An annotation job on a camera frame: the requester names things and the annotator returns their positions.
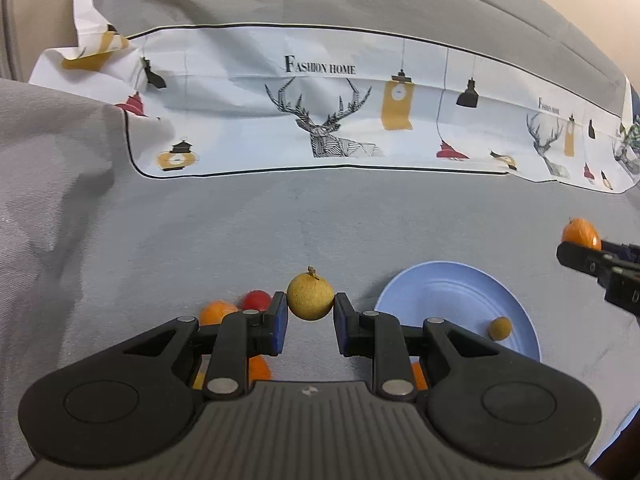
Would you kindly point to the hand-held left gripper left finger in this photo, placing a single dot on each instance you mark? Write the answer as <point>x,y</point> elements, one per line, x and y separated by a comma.
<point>278,327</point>

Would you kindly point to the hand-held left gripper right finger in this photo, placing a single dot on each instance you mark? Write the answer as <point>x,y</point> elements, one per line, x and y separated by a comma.
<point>342,327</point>

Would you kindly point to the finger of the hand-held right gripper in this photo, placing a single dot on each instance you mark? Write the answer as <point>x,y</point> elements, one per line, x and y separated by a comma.
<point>582,259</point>
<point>625,251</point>

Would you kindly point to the orange tangerine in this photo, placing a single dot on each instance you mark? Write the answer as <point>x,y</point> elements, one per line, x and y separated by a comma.
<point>580,232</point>
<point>259,367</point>
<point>419,375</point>
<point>215,312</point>

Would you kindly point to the longan with stem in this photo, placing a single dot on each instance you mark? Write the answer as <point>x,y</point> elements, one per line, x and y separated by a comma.
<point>310,296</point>

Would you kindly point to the small brown longan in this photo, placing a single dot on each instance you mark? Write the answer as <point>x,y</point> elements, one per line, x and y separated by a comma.
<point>500,328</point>

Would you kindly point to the blue plate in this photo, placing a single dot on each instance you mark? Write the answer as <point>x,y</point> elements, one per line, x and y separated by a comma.
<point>450,295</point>

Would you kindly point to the red cherry tomato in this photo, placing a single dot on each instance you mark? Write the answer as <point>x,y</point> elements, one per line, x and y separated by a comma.
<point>255,300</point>

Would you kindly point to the white printed deer cloth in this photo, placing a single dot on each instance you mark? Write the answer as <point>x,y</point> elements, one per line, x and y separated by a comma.
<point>240,110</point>

